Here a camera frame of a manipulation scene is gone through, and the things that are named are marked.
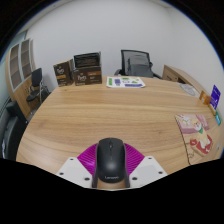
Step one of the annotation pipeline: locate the small brown cardboard box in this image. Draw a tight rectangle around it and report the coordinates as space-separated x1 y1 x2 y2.
53 59 75 88

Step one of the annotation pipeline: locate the black visitor chair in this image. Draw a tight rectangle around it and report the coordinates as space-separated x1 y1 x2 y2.
25 67 51 104

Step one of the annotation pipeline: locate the grey backpack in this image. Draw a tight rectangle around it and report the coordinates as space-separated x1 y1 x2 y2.
125 53 154 79

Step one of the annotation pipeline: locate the orange box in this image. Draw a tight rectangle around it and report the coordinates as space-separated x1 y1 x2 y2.
199 90 213 106

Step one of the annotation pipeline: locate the wooden card stand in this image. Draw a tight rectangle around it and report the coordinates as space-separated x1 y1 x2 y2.
208 103 218 116

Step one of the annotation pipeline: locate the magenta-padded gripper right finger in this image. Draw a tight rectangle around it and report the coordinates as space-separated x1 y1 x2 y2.
123 142 168 188

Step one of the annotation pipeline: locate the wooden shelf unit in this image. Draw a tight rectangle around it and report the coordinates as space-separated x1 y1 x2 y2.
4 38 43 118

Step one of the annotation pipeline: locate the black sofa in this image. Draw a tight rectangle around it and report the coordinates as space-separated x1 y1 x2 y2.
0 99 29 160

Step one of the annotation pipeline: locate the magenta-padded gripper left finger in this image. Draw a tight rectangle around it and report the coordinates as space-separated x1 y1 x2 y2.
55 143 99 189

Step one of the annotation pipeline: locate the purple card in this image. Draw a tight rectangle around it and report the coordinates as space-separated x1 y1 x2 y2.
209 84 222 111

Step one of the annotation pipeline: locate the white printed paper sheet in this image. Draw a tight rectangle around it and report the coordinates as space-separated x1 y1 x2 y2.
106 76 147 89

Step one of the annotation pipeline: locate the pink cartoon print mouse pad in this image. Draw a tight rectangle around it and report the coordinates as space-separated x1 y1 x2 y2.
174 113 214 166

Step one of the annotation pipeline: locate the black computer mouse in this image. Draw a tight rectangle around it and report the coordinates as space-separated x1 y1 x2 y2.
92 137 131 190

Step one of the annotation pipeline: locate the black mesh office chair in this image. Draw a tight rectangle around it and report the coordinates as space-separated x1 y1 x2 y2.
114 49 163 80

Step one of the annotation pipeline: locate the large open brown box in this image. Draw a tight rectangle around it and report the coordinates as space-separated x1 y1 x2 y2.
72 51 103 87

